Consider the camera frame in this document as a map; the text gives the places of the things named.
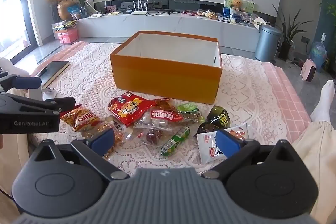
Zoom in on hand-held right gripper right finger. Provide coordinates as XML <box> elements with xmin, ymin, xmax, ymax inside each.
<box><xmin>203</xmin><ymin>129</ymin><xmax>302</xmax><ymax>182</ymax></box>

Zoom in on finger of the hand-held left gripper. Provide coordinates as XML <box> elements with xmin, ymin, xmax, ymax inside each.
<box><xmin>0</xmin><ymin>74</ymin><xmax>43</xmax><ymax>92</ymax></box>
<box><xmin>0</xmin><ymin>94</ymin><xmax>76</xmax><ymax>115</ymax></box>

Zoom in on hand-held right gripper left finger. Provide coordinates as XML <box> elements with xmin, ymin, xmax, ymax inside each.
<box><xmin>33</xmin><ymin>127</ymin><xmax>130</xmax><ymax>182</ymax></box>

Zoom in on clear bread packet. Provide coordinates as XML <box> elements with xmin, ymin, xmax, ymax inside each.
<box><xmin>83</xmin><ymin>116</ymin><xmax>126</xmax><ymax>159</ymax></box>

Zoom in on white snack packet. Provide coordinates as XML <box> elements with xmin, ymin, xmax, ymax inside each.
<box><xmin>196</xmin><ymin>123</ymin><xmax>248</xmax><ymax>164</ymax></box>

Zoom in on orange striped snack bag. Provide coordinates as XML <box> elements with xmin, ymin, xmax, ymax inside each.
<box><xmin>60</xmin><ymin>105</ymin><xmax>101</xmax><ymax>132</ymax></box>

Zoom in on dark green snack packet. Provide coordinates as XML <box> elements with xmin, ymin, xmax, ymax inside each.
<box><xmin>197</xmin><ymin>105</ymin><xmax>231</xmax><ymax>134</ymax></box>

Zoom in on red snack packet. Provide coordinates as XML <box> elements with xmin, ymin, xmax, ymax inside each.
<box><xmin>108</xmin><ymin>91</ymin><xmax>157</xmax><ymax>127</ymax></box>

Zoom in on clear packet of red dates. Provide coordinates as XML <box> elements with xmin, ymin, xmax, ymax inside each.
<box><xmin>126</xmin><ymin>126</ymin><xmax>168</xmax><ymax>147</ymax></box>

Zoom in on green label snack packet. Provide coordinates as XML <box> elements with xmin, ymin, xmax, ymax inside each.
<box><xmin>177</xmin><ymin>103</ymin><xmax>205</xmax><ymax>125</ymax></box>

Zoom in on green candy tube packet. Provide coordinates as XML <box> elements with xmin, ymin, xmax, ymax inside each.
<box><xmin>161</xmin><ymin>126</ymin><xmax>191</xmax><ymax>157</ymax></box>

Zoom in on clear packet with red label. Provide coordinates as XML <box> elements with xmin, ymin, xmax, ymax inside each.
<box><xmin>133</xmin><ymin>106</ymin><xmax>184</xmax><ymax>135</ymax></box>

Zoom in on brown snack packet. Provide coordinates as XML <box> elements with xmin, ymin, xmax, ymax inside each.
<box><xmin>154</xmin><ymin>98</ymin><xmax>179</xmax><ymax>111</ymax></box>

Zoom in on orange cardboard box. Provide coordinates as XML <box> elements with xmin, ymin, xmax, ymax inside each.
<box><xmin>110</xmin><ymin>30</ymin><xmax>223</xmax><ymax>105</ymax></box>

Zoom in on white charger block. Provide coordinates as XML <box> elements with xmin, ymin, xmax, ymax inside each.
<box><xmin>42</xmin><ymin>88</ymin><xmax>57</xmax><ymax>100</ymax></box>

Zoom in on black notebook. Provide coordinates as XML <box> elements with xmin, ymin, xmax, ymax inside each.
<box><xmin>38</xmin><ymin>61</ymin><xmax>71</xmax><ymax>89</ymax></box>

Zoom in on person's left leg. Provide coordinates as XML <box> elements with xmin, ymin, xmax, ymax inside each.
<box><xmin>0</xmin><ymin>132</ymin><xmax>34</xmax><ymax>219</ymax></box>

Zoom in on person's leg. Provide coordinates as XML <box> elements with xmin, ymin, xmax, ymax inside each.
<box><xmin>0</xmin><ymin>132</ymin><xmax>34</xmax><ymax>219</ymax></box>
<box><xmin>291</xmin><ymin>80</ymin><xmax>336</xmax><ymax>224</ymax></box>

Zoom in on white lace blanket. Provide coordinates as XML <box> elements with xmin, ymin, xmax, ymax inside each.
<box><xmin>29</xmin><ymin>42</ymin><xmax>289</xmax><ymax>177</ymax></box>

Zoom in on pink storage boxes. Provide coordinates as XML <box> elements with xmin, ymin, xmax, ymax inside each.
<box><xmin>54</xmin><ymin>27</ymin><xmax>79</xmax><ymax>43</ymax></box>

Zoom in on pink checked bedsheet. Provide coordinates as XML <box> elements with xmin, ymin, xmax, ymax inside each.
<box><xmin>39</xmin><ymin>42</ymin><xmax>319</xmax><ymax>132</ymax></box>

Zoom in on orange round vase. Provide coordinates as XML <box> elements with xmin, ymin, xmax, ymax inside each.
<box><xmin>57</xmin><ymin>0</ymin><xmax>76</xmax><ymax>20</ymax></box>

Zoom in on person's right leg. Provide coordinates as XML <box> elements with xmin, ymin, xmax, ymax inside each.
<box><xmin>291</xmin><ymin>80</ymin><xmax>336</xmax><ymax>224</ymax></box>

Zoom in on grey metal trash can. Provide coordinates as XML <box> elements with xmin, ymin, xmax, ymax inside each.
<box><xmin>255</xmin><ymin>25</ymin><xmax>282</xmax><ymax>62</ymax></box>

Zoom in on pink space heater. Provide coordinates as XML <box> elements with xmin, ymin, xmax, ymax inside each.
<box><xmin>300</xmin><ymin>59</ymin><xmax>317</xmax><ymax>83</ymax></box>

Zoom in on white router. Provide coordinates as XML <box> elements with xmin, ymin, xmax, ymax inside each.
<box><xmin>131</xmin><ymin>0</ymin><xmax>149</xmax><ymax>15</ymax></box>

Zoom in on blue water bottle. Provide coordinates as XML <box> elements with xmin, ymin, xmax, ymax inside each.
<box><xmin>310</xmin><ymin>33</ymin><xmax>328</xmax><ymax>72</ymax></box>

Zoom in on potted long-leaf plant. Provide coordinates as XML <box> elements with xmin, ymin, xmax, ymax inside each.
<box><xmin>273</xmin><ymin>5</ymin><xmax>313</xmax><ymax>61</ymax></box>

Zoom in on snack bags on cabinet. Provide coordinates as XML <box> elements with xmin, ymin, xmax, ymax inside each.
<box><xmin>197</xmin><ymin>9</ymin><xmax>218</xmax><ymax>20</ymax></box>

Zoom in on white marble television cabinet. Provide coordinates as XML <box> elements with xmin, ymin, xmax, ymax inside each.
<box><xmin>76</xmin><ymin>12</ymin><xmax>267</xmax><ymax>51</ymax></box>

